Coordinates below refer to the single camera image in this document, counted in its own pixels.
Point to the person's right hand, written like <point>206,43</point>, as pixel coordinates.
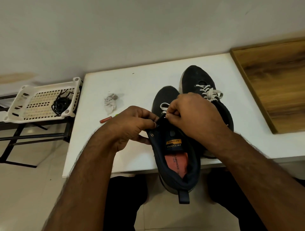
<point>200,119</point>

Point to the person's left hand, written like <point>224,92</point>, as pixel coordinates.
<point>126,126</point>

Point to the grey shoelace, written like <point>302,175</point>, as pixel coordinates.
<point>208,90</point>

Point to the grey shoelaces bundle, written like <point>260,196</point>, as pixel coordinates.
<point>164,107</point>

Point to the dark sneaker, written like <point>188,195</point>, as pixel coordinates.
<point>177,169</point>
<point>195,77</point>

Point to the black shoelace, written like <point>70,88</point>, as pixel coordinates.
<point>59,103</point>
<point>65,94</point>

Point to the person's left forearm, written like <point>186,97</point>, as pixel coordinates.
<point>78,190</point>

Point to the person's right forearm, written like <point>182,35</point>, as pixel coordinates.
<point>264,183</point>

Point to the small red stick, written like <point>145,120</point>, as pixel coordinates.
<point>106,119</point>

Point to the crumpled white paper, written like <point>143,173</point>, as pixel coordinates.
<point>110,101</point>

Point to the wooden board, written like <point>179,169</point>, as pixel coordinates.
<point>279,81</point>

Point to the white perforated plastic tray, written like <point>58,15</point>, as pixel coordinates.
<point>33,102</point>

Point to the black metal rack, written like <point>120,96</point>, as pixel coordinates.
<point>26,133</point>

